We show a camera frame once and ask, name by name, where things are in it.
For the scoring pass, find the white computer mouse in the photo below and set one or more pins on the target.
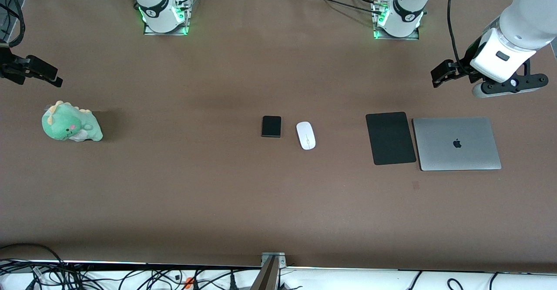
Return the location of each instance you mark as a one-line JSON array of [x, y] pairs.
[[306, 135]]

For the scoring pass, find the dark support beam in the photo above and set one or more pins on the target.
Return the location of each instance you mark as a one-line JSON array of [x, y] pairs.
[[266, 277]]

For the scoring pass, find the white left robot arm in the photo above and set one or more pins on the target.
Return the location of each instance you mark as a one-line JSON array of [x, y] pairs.
[[526, 20]]

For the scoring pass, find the metal table bracket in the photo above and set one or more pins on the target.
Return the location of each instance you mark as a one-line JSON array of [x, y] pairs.
[[280, 259]]

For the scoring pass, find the silver laptop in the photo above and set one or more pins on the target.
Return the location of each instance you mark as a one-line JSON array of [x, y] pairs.
[[457, 155]]

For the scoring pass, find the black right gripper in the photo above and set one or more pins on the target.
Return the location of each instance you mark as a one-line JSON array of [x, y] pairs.
[[9, 67]]

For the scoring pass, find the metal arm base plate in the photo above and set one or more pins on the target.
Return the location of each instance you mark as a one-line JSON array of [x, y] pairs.
[[396, 38], [165, 33]]

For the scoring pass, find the black mouse pad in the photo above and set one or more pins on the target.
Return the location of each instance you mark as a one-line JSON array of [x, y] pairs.
[[390, 138]]

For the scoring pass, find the green dinosaur plush toy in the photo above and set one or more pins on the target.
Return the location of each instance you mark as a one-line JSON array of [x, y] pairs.
[[65, 124]]

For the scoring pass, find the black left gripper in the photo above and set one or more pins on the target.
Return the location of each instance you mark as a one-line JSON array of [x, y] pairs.
[[462, 67]]

